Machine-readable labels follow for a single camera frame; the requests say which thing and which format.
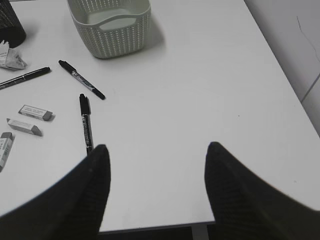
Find black marker pen middle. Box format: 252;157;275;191
58;60;106;100

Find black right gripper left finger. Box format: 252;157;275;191
0;144;111;240

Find black mesh pen holder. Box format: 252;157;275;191
0;0;27;49

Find black marker pen right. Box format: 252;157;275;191
79;93;94;154

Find grey white eraser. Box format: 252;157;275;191
6;118;43;137
0;132;14;172
18;104;53;122

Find grey white eraser top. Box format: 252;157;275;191
18;104;53;122

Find white waste paper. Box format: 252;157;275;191
0;40;27;70

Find black marker pen left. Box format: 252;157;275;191
0;67;51;90

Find black marker pen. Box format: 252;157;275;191
79;93;94;154
0;67;51;90
58;60;106;100

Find grey white eraser bottom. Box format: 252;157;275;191
0;132;14;172

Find grey white eraser middle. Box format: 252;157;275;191
6;118;43;137

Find pale green plastic basket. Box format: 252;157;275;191
67;0;151;59

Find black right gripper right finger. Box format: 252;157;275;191
204;141;320;240

